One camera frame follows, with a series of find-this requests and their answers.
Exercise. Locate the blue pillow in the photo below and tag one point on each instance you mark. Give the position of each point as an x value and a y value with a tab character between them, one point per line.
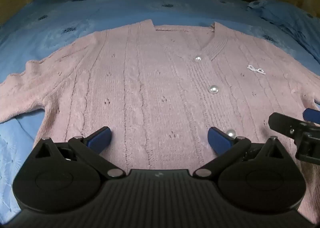
299	24

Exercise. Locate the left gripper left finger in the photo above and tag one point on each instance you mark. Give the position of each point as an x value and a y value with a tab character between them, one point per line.
88	150

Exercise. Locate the blue dandelion bed sheet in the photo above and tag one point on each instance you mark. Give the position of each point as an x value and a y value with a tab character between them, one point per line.
45	26

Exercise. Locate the pink knitted cardigan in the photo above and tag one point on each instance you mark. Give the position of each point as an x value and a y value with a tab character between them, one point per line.
159	88

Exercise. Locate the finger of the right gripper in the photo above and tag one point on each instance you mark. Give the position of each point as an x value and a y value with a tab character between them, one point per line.
285	125
311	115

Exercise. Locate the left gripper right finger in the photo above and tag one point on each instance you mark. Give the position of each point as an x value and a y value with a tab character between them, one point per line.
228	149

